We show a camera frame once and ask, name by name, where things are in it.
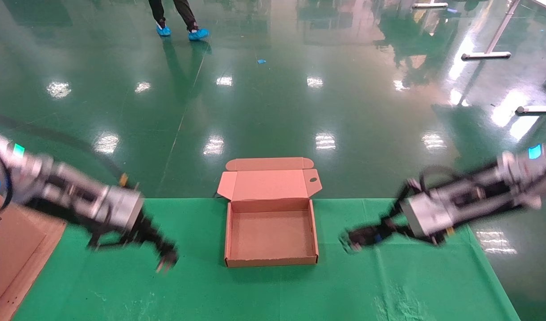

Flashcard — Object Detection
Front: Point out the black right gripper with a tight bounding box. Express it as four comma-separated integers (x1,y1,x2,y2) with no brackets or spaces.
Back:
340,214,416,253

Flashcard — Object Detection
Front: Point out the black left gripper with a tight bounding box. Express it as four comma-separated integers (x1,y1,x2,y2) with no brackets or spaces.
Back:
89,210,180,272

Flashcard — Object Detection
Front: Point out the open brown cardboard box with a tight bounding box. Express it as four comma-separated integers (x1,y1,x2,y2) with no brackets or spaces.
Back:
217,157,323,268

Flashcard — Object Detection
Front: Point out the green table cloth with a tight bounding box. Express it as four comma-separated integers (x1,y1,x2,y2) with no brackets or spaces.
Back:
12,198,521,321

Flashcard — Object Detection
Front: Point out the flat brown cardboard sheet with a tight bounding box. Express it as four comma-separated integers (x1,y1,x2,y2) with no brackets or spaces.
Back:
0,192,67,321

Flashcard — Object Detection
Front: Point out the white table foot bar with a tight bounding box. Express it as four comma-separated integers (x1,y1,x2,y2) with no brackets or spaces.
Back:
516,96,546,115

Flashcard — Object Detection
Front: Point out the white table leg with foot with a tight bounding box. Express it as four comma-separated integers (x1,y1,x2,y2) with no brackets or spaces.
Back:
461,0,521,61

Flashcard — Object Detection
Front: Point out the person in dark trousers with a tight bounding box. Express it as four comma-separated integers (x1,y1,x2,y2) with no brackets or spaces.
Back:
148,0,198,31

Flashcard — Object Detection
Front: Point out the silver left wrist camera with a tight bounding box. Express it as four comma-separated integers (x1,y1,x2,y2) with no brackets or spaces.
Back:
104,184,145,233

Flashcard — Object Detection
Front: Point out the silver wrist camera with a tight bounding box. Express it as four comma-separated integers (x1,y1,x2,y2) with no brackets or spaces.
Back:
400,189,454,239
104,184,145,233

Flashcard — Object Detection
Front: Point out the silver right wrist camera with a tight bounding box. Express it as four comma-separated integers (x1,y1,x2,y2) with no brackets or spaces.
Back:
400,189,454,239

